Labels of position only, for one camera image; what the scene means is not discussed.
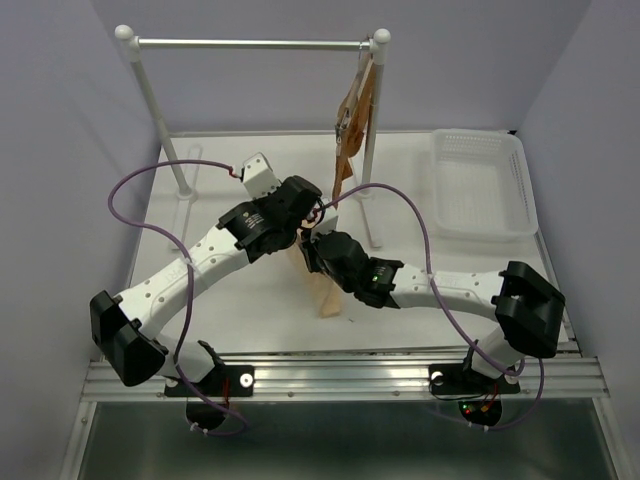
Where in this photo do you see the wooden clip hanger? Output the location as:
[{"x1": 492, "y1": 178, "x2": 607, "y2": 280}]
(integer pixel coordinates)
[{"x1": 296, "y1": 220, "x2": 318, "y2": 251}]

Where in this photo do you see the beige underwear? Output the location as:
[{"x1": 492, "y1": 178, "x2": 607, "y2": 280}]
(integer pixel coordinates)
[{"x1": 286, "y1": 236, "x2": 343, "y2": 319}]

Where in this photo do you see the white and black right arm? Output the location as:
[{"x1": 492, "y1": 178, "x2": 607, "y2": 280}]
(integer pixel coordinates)
[{"x1": 300, "y1": 231, "x2": 566, "y2": 390}]

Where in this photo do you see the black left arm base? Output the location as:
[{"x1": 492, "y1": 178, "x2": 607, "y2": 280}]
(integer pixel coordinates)
[{"x1": 164, "y1": 340, "x2": 255, "y2": 437}]

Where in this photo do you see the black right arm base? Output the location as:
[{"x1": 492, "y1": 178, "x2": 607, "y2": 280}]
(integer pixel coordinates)
[{"x1": 428, "y1": 349, "x2": 521, "y2": 428}]

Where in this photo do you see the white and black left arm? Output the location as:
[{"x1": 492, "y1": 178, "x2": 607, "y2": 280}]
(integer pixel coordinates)
[{"x1": 89, "y1": 175, "x2": 321, "y2": 387}]

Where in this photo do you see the brown underwear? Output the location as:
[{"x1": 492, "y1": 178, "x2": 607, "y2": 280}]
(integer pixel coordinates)
[{"x1": 331, "y1": 67, "x2": 376, "y2": 200}]

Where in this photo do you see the wooden hanger with brown underwear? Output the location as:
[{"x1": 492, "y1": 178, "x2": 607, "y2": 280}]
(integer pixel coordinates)
[{"x1": 335, "y1": 52, "x2": 376, "y2": 157}]

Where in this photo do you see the white plastic basket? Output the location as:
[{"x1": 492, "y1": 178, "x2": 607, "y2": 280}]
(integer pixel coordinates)
[{"x1": 430, "y1": 129, "x2": 539, "y2": 242}]

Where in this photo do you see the white clothes rack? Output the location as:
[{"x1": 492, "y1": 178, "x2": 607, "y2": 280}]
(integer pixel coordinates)
[{"x1": 114, "y1": 24, "x2": 392, "y2": 251}]

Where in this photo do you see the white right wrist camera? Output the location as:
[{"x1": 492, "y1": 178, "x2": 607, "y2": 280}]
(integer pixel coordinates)
[{"x1": 311, "y1": 207, "x2": 339, "y2": 236}]

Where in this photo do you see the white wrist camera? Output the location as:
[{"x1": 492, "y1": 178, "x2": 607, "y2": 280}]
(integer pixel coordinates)
[
  {"x1": 241, "y1": 152, "x2": 281, "y2": 200},
  {"x1": 311, "y1": 207, "x2": 339, "y2": 236}
]

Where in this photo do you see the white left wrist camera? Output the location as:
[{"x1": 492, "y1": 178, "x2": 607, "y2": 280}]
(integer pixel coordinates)
[{"x1": 241, "y1": 152, "x2": 281, "y2": 200}]

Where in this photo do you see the aluminium mounting rail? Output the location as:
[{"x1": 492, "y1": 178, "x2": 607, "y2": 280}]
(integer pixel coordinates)
[{"x1": 79, "y1": 344, "x2": 612, "y2": 401}]

